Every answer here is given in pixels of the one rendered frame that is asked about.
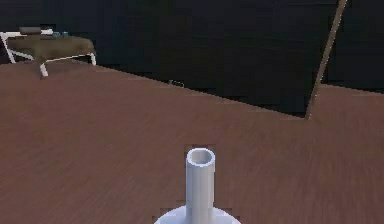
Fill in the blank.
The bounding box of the white narrow-neck vase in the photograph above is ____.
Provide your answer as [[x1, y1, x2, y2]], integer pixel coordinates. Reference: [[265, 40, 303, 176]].
[[153, 147, 242, 224]]

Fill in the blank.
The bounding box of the dark grey cylinder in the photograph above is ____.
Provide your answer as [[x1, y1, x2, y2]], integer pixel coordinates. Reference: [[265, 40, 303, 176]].
[[18, 27, 42, 36]]

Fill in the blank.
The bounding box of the brown table with white legs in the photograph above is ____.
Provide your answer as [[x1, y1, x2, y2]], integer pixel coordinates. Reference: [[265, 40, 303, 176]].
[[0, 30, 98, 78]]

